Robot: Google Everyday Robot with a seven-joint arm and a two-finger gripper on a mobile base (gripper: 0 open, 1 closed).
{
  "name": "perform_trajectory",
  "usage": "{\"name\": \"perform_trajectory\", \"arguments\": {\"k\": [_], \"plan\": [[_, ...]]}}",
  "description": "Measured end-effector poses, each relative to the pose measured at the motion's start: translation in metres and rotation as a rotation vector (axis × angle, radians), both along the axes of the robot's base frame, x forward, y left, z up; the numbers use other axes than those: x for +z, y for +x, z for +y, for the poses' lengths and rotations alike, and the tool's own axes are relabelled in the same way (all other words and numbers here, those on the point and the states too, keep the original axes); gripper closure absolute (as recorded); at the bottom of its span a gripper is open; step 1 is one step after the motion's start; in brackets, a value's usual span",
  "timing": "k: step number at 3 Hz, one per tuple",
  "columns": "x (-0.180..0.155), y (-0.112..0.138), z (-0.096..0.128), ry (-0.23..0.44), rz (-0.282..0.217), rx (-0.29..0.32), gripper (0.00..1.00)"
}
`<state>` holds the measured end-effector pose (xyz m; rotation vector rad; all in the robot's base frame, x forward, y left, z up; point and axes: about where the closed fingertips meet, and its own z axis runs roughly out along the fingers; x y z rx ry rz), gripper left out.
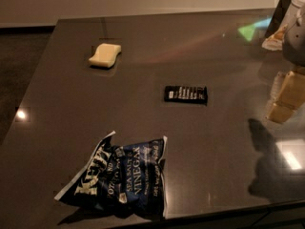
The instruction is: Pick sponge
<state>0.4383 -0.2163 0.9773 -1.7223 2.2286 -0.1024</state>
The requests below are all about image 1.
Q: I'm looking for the blue Kettle chips bag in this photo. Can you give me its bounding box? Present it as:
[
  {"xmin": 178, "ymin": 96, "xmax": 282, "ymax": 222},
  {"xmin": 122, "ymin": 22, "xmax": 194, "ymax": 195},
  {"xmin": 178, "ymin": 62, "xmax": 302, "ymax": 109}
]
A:
[{"xmin": 54, "ymin": 135, "xmax": 167, "ymax": 216}]

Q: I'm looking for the pale yellow sponge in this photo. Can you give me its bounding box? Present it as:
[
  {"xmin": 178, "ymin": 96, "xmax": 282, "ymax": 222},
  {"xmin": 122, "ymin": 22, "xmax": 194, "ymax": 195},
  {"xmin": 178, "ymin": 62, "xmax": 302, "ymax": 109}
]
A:
[{"xmin": 89, "ymin": 43, "xmax": 121, "ymax": 68}]

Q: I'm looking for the black snack bar wrapper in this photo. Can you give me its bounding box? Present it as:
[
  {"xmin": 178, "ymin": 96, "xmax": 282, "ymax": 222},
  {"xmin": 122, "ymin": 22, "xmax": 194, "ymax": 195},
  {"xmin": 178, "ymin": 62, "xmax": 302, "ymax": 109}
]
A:
[{"xmin": 164, "ymin": 85, "xmax": 208, "ymax": 105}]

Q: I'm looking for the black box at table edge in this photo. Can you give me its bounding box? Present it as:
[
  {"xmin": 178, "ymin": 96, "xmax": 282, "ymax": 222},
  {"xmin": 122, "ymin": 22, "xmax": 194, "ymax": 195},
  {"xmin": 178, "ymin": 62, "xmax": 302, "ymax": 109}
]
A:
[{"xmin": 265, "ymin": 0, "xmax": 292, "ymax": 38}]

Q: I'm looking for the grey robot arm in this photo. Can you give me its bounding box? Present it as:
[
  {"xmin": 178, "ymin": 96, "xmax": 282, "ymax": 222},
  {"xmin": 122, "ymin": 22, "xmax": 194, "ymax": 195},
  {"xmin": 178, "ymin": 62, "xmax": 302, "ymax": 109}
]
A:
[{"xmin": 262, "ymin": 0, "xmax": 305, "ymax": 67}]

